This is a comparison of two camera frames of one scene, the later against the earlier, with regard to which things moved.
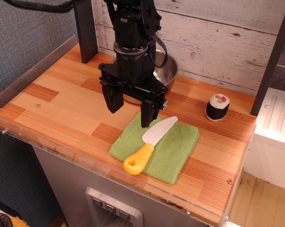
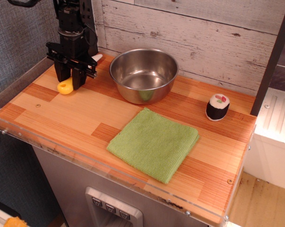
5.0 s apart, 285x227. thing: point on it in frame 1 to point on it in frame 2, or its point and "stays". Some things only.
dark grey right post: (274, 58) stays
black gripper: (134, 73) to (73, 51)
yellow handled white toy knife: (134, 163) to (66, 87)
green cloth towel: (169, 155) stays
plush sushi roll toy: (217, 107) stays
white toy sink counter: (270, 155) stays
